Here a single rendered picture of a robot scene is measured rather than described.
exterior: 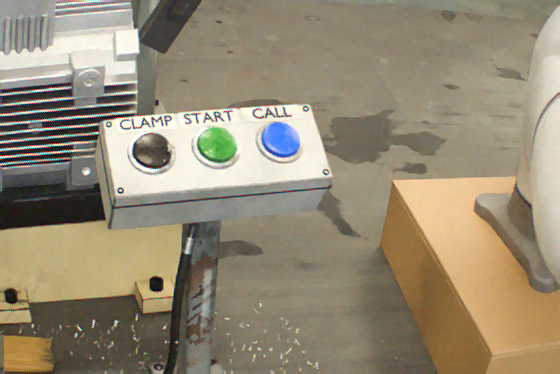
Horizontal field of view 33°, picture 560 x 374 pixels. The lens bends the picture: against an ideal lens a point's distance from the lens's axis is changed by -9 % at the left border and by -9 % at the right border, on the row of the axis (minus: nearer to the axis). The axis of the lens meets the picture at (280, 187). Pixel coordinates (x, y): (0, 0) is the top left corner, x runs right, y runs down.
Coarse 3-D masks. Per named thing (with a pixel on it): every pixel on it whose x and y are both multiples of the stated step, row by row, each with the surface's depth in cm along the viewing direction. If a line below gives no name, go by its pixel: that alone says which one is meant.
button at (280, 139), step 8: (264, 128) 77; (272, 128) 77; (280, 128) 77; (288, 128) 77; (264, 136) 76; (272, 136) 76; (280, 136) 77; (288, 136) 77; (296, 136) 77; (264, 144) 76; (272, 144) 76; (280, 144) 76; (288, 144) 76; (296, 144) 77; (272, 152) 76; (280, 152) 76; (288, 152) 76; (296, 152) 77
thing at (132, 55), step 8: (120, 32) 87; (128, 32) 87; (136, 32) 87; (120, 40) 86; (128, 40) 87; (136, 40) 87; (120, 48) 86; (128, 48) 86; (136, 48) 87; (120, 56) 87; (128, 56) 87; (136, 56) 87
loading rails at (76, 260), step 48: (48, 192) 94; (96, 192) 94; (0, 240) 93; (48, 240) 95; (96, 240) 97; (144, 240) 99; (0, 288) 95; (48, 288) 98; (96, 288) 100; (144, 288) 100
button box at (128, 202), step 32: (128, 128) 74; (160, 128) 75; (192, 128) 76; (224, 128) 76; (256, 128) 77; (96, 160) 77; (128, 160) 73; (192, 160) 74; (256, 160) 76; (288, 160) 76; (320, 160) 77; (128, 192) 72; (160, 192) 72; (192, 192) 73; (224, 192) 74; (256, 192) 76; (288, 192) 77; (320, 192) 78; (128, 224) 75; (160, 224) 76
